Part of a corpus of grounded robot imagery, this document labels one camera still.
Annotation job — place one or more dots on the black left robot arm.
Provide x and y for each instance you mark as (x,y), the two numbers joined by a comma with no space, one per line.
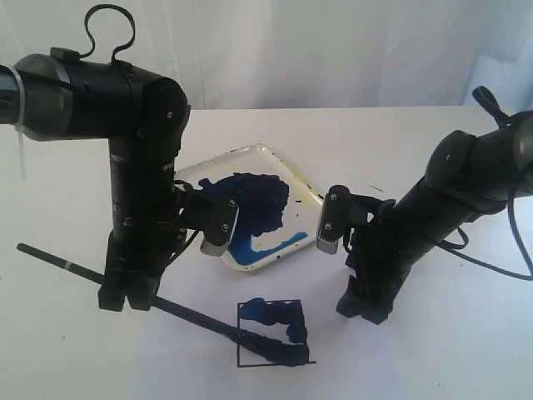
(142,116)

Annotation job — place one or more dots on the white curtain backdrop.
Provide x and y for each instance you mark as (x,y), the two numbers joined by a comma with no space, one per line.
(306,54)

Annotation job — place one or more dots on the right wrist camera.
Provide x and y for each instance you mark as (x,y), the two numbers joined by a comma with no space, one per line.
(332,222)

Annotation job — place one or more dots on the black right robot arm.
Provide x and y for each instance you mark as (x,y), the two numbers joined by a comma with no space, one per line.
(467,177)

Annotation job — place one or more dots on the black paintbrush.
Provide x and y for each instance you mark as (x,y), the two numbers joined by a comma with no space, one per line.
(255,350)

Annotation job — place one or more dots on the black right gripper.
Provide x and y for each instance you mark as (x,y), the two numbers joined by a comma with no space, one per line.
(379,256)

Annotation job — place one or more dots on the white paper sheet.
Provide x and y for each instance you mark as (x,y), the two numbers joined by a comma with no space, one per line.
(154,355)

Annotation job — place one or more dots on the white paint tray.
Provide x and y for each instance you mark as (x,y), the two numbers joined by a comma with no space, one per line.
(278,209)

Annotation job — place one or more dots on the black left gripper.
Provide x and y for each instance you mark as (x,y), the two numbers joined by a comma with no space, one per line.
(137,257)

